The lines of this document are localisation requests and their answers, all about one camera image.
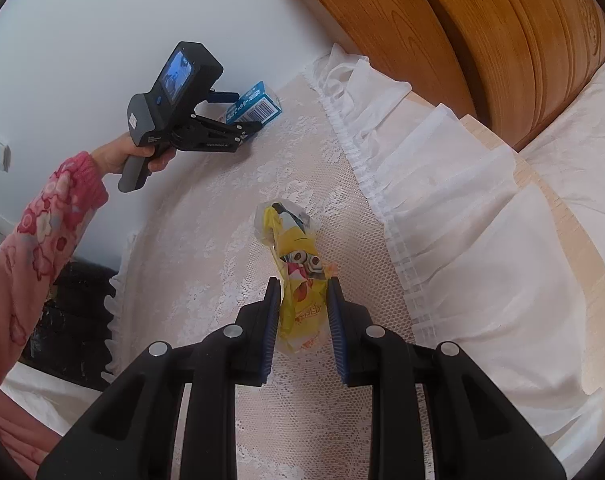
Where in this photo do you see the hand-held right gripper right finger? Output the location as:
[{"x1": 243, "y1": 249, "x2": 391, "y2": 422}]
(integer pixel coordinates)
[{"x1": 327, "y1": 276, "x2": 568, "y2": 480}]

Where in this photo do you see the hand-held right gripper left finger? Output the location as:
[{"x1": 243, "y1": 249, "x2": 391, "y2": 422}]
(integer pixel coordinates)
[{"x1": 36, "y1": 276, "x2": 282, "y2": 480}]

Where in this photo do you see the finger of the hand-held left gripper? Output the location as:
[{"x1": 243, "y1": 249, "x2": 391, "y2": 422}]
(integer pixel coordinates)
[
  {"x1": 190, "y1": 112, "x2": 264, "y2": 145},
  {"x1": 206, "y1": 87, "x2": 243, "y2": 106}
]

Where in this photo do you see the blue milk carton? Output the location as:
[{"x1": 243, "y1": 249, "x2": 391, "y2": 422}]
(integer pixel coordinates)
[{"x1": 225, "y1": 80, "x2": 283, "y2": 128}]

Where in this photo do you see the yellow cartoon snack packet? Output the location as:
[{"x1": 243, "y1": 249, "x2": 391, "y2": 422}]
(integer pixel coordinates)
[{"x1": 254, "y1": 201, "x2": 339, "y2": 356}]

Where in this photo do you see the person's left forearm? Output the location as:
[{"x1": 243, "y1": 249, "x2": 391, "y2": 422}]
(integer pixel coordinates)
[{"x1": 0, "y1": 151, "x2": 108, "y2": 396}]

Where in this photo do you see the person's left hand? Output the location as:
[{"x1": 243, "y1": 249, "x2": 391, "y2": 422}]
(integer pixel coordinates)
[{"x1": 93, "y1": 136, "x2": 179, "y2": 177}]

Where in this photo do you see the white lace tablecloth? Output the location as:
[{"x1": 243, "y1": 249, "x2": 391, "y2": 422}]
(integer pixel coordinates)
[{"x1": 0, "y1": 42, "x2": 605, "y2": 480}]

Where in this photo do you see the dark cloth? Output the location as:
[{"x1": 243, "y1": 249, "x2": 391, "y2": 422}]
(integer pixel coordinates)
[{"x1": 0, "y1": 220, "x2": 128, "y2": 391}]

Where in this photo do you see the wooden headboard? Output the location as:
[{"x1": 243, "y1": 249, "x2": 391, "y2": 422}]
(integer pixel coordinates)
[{"x1": 270, "y1": 0, "x2": 605, "y2": 153}]

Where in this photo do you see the light wooden bedside table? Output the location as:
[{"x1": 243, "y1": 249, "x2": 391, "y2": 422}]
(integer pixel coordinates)
[{"x1": 459, "y1": 114, "x2": 605, "y2": 396}]

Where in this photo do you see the person's pink floral clothing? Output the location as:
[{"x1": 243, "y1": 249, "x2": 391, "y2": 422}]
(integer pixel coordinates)
[{"x1": 0, "y1": 385, "x2": 63, "y2": 480}]

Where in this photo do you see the bed with pink sheet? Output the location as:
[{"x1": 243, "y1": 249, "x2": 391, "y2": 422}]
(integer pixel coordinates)
[{"x1": 525, "y1": 42, "x2": 605, "y2": 221}]

